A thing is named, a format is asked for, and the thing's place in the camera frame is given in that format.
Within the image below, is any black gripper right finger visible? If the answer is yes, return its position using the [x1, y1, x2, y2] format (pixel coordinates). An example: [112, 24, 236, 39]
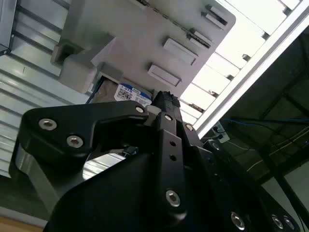
[169, 93, 226, 181]

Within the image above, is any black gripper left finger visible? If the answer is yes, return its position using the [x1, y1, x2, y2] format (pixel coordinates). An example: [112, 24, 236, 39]
[9, 90, 189, 222]

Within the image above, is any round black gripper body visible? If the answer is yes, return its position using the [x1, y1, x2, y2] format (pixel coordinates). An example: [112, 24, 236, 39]
[47, 145, 309, 232]

